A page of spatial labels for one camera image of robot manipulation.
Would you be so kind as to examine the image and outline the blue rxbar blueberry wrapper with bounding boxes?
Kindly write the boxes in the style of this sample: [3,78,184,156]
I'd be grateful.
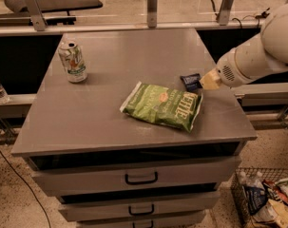
[180,73,202,92]

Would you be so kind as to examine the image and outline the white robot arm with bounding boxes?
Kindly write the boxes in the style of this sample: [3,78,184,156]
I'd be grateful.
[200,3,288,89]

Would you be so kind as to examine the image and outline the green kettle chip bag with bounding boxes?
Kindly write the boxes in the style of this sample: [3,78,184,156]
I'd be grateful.
[120,82,203,132]

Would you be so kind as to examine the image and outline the dark blue snack bag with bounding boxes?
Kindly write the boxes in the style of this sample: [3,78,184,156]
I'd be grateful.
[244,186,268,215]

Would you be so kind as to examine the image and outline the red brown snack bag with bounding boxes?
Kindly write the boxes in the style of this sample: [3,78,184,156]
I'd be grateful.
[262,180,288,206]

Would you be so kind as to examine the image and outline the yellow snack bag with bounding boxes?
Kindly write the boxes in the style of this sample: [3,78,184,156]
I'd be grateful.
[253,199,288,228]

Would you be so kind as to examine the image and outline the plastic bottle in basket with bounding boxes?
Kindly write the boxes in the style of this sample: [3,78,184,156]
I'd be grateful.
[238,171,263,189]

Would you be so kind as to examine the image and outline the grey drawer cabinet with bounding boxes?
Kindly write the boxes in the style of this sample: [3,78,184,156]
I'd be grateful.
[12,28,256,228]

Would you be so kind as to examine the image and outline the white green soda can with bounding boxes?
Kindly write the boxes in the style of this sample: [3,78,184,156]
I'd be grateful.
[58,41,87,83]

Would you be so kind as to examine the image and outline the grey metal rail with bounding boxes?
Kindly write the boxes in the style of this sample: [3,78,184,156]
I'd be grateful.
[0,18,264,37]

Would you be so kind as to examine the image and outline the right metal bracket post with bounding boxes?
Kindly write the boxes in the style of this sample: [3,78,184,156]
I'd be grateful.
[217,0,234,26]

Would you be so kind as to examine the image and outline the metal bracket post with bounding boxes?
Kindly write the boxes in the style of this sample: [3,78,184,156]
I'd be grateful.
[217,0,234,26]
[146,0,158,28]
[24,0,47,31]

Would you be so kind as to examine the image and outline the wire basket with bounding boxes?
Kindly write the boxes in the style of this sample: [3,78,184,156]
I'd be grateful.
[231,167,288,228]

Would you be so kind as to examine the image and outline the middle metal bracket post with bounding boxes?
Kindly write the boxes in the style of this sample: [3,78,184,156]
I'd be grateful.
[146,0,158,28]

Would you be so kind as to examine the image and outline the black top drawer handle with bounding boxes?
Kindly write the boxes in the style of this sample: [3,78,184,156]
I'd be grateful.
[125,172,159,185]

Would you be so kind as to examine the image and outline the black drawer handle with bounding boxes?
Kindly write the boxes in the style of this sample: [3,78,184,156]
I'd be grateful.
[132,220,154,228]
[125,172,159,185]
[128,204,155,217]

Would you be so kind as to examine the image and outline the black middle drawer handle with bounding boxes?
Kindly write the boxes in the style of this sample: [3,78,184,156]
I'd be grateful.
[128,204,155,217]

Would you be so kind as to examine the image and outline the black bottom drawer handle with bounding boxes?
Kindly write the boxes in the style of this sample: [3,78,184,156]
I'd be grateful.
[132,220,154,228]

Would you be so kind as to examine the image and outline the left metal bracket post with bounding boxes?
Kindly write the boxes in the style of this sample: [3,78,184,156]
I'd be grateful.
[24,0,47,31]

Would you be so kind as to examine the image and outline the black floor cable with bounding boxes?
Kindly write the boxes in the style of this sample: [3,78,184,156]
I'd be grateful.
[0,133,52,228]

